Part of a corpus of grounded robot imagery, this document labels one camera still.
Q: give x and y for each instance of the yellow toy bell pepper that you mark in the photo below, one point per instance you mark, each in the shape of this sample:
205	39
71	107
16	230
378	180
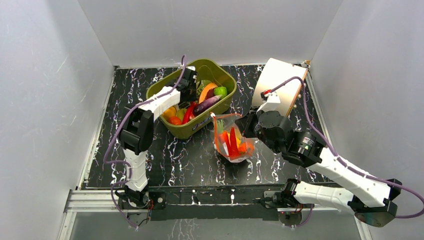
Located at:
238	140

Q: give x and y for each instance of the yellow toy pepper small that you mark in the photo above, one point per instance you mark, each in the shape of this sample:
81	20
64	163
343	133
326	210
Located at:
169	113

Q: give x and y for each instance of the white cylindrical appliance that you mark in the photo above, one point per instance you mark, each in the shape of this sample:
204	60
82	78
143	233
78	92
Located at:
274	73

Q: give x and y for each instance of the red toy chili pepper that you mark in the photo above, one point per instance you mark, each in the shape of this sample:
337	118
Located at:
233	144

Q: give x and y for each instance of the olive green plastic bin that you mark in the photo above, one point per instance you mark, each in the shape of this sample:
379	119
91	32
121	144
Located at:
208	72

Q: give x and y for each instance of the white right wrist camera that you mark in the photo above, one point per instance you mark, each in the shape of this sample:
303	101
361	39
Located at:
271	101

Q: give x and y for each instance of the purple toy eggplant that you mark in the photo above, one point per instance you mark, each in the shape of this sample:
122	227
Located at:
206	104

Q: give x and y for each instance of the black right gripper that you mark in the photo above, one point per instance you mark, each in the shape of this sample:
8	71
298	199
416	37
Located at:
248	125

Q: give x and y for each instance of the clear zip bag orange zipper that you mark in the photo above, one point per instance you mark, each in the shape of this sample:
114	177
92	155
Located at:
230	121

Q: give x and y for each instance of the red toy tomato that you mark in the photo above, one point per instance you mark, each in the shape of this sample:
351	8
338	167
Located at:
174	120

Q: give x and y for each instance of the yellow green toy fruit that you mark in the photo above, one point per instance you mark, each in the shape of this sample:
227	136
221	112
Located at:
181	113

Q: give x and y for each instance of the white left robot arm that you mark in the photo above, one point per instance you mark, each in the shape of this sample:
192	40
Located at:
136	135

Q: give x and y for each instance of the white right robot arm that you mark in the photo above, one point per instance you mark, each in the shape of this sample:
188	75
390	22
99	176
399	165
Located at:
370	201

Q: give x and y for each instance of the orange toy fruit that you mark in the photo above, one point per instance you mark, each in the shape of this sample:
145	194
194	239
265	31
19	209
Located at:
246	148

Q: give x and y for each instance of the orange toy papaya slice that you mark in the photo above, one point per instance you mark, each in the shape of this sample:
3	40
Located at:
207	92

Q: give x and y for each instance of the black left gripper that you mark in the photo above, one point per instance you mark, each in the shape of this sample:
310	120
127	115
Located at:
193	97

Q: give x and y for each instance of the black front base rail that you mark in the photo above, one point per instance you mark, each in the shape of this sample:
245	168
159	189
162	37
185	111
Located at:
251	201

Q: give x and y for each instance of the green toy lime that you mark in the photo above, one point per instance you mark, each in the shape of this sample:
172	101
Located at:
220	91

